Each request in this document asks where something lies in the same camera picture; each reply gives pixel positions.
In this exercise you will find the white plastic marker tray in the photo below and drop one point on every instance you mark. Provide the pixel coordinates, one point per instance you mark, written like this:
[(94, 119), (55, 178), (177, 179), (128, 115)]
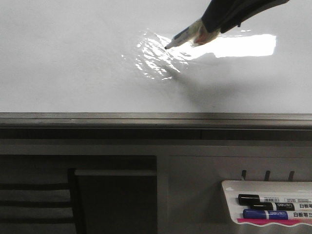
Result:
[(231, 190)]

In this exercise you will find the black capped whiteboard marker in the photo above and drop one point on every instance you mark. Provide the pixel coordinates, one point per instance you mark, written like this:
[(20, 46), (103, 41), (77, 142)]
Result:
[(245, 199)]

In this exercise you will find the blue capped whiteboard marker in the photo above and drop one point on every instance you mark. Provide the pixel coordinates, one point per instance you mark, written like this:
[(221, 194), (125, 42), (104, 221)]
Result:
[(278, 215)]

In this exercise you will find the whiteboard marker with taped grip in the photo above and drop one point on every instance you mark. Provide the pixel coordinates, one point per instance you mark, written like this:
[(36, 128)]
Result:
[(196, 34)]

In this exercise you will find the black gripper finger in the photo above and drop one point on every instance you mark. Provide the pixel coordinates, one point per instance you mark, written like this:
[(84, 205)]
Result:
[(245, 9), (222, 15)]

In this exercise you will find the black chair backrest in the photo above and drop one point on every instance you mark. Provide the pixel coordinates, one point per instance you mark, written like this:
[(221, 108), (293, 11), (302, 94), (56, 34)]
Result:
[(77, 214)]

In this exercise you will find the white whiteboard with metal frame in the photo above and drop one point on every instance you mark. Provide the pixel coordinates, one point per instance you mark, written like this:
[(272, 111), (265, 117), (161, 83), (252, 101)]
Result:
[(104, 63)]

